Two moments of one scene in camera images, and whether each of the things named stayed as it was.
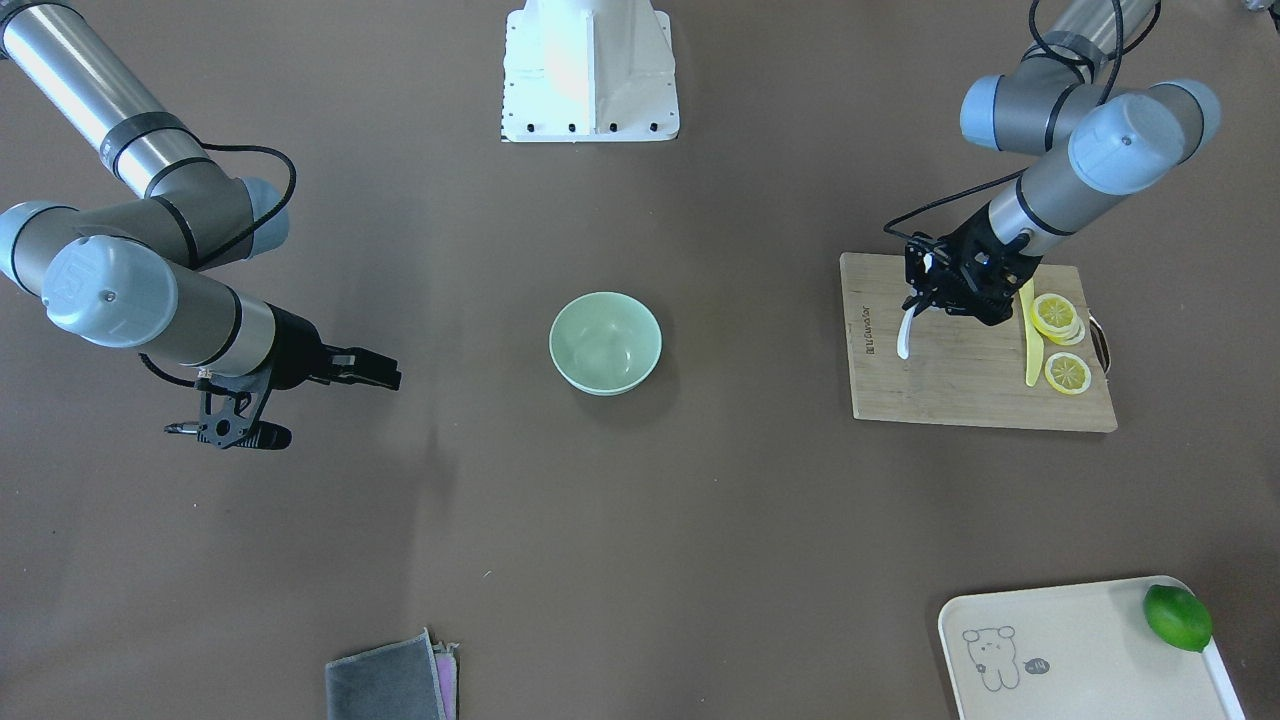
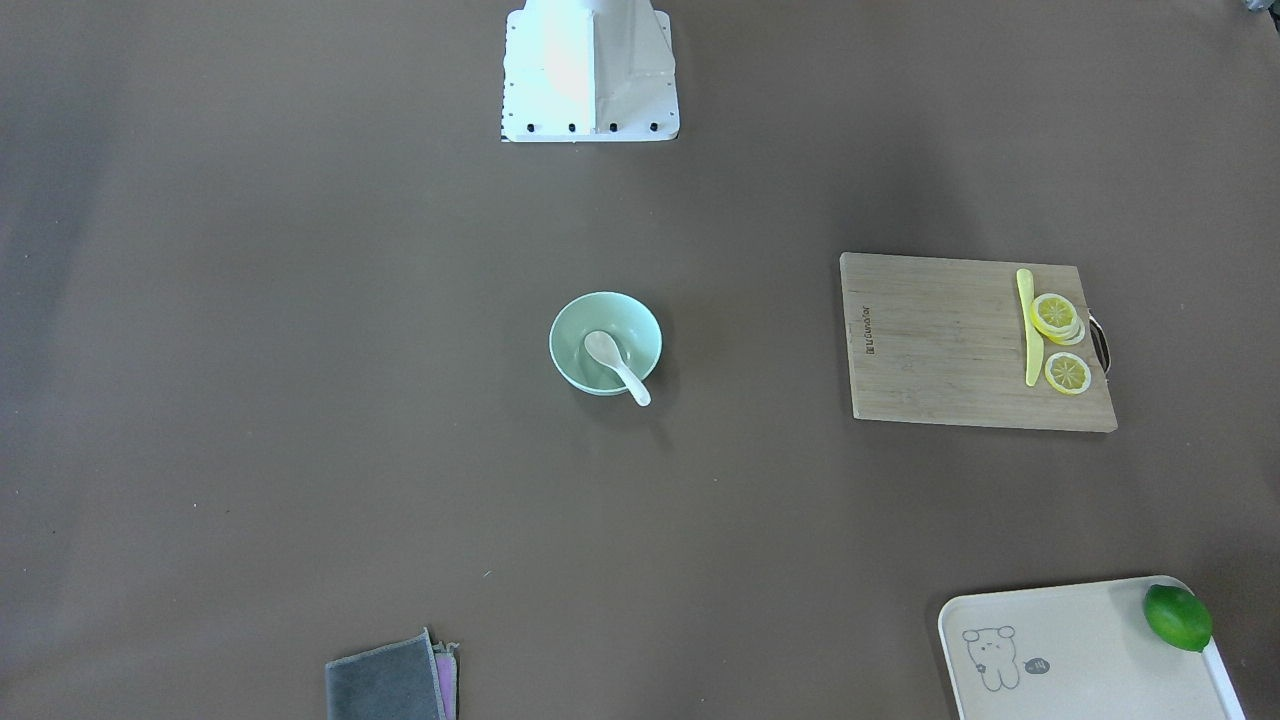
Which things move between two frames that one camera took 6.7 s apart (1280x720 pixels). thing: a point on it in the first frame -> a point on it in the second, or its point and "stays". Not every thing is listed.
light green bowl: [605, 343] stays
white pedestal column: [587, 71] stays
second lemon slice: [1067, 373] stays
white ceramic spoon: [903, 342] -> [603, 348]
